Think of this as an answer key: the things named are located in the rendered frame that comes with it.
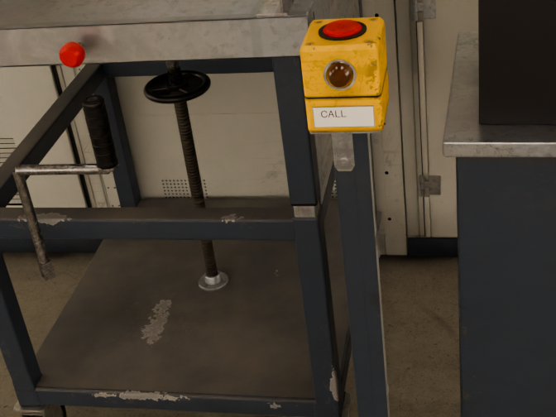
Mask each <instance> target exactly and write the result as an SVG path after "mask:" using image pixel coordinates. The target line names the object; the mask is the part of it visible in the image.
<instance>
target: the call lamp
mask: <svg viewBox="0 0 556 417"><path fill-rule="evenodd" d="M356 78H357V72H356V69H355V68H354V66H353V65H352V64H351V63H350V62H349V61H347V60H343V59H336V60H332V61H330V62H328V63H327V64H326V66H325V68H324V81H325V82H326V84H327V85H328V86H329V87H331V88H332V89H336V90H345V89H349V88H351V87H352V86H353V85H354V83H355V81H356Z"/></svg>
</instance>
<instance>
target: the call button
mask: <svg viewBox="0 0 556 417"><path fill-rule="evenodd" d="M361 29H362V26H361V24H359V23H358V22H356V21H354V20H337V21H334V22H330V23H329V24H328V25H327V26H326V27H325V28H324V29H323V32H324V34H325V35H327V36H334V37H342V36H351V35H354V34H356V33H358V32H359V31H360V30H361Z"/></svg>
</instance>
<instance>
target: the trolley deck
mask: <svg viewBox="0 0 556 417"><path fill-rule="evenodd" d="M263 1H264V0H0V67H23V66H47V65H64V64H63V63H62V62H61V60H60V57H59V52H60V48H61V47H62V46H63V45H64V44H65V43H67V42H70V41H74V42H77V43H78V42H82V43H83V44H84V51H85V59H84V62H83V63H82V65H95V64H120V63H144V62H168V61H193V60H240V59H265V58H290V57H300V47H301V45H302V43H303V40H304V37H305V35H306V32H307V30H308V28H309V24H310V23H311V22H312V21H313V20H321V19H327V18H328V14H329V11H330V9H331V6H332V4H333V0H295V1H294V3H293V5H292V7H291V9H290V12H289V14H288V16H281V17H256V14H257V12H258V10H259V8H260V6H261V4H262V3H263Z"/></svg>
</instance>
